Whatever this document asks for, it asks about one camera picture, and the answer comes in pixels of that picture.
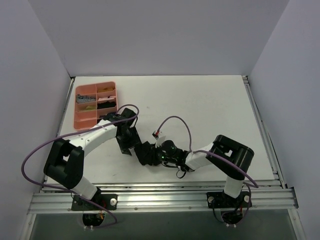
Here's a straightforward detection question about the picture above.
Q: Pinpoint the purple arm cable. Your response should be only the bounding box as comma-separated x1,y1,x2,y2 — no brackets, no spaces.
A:
21,104,140,229
156,116,260,223

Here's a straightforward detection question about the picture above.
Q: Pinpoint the black rolled garment in box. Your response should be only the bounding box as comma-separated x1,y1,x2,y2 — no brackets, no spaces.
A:
97,101,117,109

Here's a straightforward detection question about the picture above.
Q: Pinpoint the olive garment in box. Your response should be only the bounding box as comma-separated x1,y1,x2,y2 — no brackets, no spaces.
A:
83,105,96,111

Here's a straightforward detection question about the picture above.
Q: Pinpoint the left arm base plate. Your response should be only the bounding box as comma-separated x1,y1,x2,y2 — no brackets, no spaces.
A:
71,193,118,211

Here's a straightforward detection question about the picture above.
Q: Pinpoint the pink compartment organizer box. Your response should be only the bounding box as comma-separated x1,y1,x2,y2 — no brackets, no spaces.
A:
73,81,118,131

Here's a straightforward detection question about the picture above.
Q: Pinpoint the black striped underwear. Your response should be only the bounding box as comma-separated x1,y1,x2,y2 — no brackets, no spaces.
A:
134,141,161,166

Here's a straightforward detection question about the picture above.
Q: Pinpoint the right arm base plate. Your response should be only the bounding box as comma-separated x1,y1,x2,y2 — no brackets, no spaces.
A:
206,191,252,209

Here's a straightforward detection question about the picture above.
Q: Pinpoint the yellow garment in box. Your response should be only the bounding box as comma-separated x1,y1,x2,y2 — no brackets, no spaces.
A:
97,86,115,93

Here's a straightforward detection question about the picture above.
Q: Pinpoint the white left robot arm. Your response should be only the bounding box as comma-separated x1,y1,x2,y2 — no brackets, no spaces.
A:
43,107,141,210

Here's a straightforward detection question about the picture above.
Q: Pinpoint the striped rolled garment in box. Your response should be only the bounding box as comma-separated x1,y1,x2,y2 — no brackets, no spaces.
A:
75,94,96,104

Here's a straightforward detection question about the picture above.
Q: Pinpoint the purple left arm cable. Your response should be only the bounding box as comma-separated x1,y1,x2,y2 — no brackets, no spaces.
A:
21,104,140,229

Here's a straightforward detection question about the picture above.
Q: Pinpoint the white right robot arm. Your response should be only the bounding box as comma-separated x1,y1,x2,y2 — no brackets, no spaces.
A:
152,130,258,207

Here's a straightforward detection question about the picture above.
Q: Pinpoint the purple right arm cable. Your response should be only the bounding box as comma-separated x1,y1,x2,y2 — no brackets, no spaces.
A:
156,116,260,223

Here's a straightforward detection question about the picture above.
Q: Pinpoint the pink garment in box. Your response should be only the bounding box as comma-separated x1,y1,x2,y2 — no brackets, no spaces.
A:
97,95,116,101

